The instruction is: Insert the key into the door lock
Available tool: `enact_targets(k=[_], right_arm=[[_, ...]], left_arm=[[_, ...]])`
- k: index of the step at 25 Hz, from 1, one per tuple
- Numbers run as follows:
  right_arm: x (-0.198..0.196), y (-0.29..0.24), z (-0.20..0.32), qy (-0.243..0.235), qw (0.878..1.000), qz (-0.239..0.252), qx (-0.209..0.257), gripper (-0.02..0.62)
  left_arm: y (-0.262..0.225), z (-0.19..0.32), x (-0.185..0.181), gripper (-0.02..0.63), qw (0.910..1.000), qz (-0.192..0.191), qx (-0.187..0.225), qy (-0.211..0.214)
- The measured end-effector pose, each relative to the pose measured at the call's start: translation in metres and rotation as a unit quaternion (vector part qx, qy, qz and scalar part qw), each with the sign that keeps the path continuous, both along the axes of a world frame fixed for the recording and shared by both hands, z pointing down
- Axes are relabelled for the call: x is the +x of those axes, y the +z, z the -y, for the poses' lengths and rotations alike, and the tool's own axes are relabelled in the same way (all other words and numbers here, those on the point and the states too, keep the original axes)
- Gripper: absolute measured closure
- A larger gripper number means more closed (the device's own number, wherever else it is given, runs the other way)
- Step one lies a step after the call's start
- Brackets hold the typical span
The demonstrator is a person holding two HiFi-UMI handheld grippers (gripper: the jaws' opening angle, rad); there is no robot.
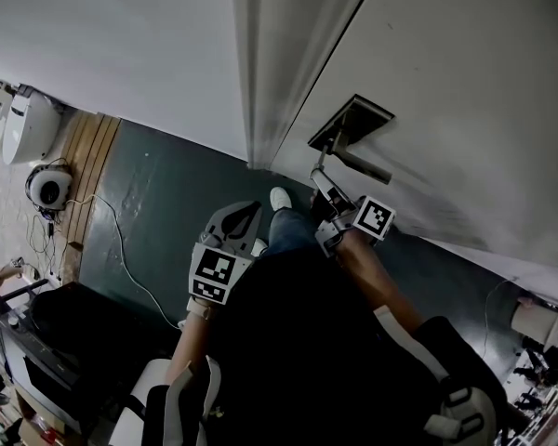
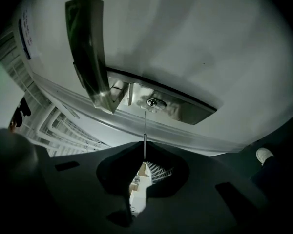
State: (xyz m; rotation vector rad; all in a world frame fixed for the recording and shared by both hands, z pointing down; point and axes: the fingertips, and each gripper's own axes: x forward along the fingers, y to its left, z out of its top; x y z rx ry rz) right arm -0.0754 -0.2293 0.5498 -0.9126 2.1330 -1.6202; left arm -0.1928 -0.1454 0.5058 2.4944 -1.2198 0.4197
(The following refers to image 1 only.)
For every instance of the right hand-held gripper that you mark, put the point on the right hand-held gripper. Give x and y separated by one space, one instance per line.
374 219

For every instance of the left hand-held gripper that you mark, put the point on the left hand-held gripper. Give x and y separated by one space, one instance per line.
214 270

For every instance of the white door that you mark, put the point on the white door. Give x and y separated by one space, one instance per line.
446 63

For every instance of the person's right forearm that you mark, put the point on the person's right forearm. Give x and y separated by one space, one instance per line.
372 277

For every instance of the person's left forearm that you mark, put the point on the person's left forearm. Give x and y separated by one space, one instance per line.
186 337

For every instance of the person's left white shoe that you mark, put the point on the person's left white shoe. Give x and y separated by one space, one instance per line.
259 246

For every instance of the person's white shoe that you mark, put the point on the person's white shoe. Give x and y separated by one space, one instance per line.
259 246
281 198

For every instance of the person's right white shoe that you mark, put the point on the person's right white shoe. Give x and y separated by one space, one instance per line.
281 198

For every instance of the person's black top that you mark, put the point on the person's black top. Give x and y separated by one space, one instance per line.
307 342

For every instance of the wooden floor planks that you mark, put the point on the wooden floor planks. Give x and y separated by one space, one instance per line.
88 165

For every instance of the white harness with black buckles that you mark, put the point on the white harness with black buckles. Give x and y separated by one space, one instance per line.
418 356

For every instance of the white round fan heater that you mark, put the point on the white round fan heater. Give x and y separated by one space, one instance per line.
49 188

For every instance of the black and white massage chair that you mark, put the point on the black and white massage chair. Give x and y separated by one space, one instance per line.
74 332

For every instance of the beige cylinder roll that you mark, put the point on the beige cylinder roll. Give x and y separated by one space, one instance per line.
537 318

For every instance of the black and white equipment clutter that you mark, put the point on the black and white equipment clutter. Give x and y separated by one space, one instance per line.
544 374

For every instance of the white door frame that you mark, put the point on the white door frame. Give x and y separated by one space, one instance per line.
269 63

